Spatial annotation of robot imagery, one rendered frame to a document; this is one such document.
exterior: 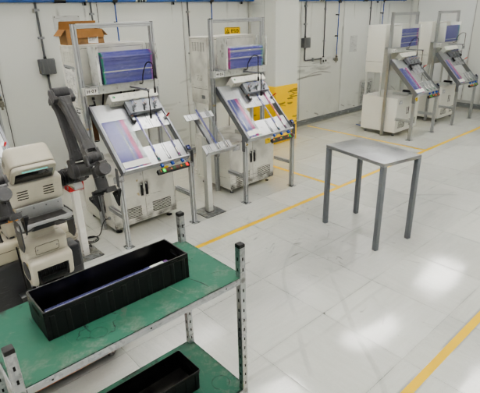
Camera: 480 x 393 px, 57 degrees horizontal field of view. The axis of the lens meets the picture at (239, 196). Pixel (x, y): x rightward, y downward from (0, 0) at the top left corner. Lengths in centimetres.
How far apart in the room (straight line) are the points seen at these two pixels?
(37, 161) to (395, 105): 624
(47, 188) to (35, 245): 30
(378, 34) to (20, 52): 518
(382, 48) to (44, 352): 692
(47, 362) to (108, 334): 20
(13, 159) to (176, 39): 437
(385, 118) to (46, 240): 626
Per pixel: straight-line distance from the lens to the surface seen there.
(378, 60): 778
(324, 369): 283
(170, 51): 633
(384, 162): 379
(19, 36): 552
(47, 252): 255
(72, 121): 227
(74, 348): 162
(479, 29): 1041
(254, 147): 520
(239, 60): 507
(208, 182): 456
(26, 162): 231
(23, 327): 178
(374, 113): 791
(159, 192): 452
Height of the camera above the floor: 195
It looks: 23 degrees down
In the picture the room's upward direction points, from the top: 1 degrees counter-clockwise
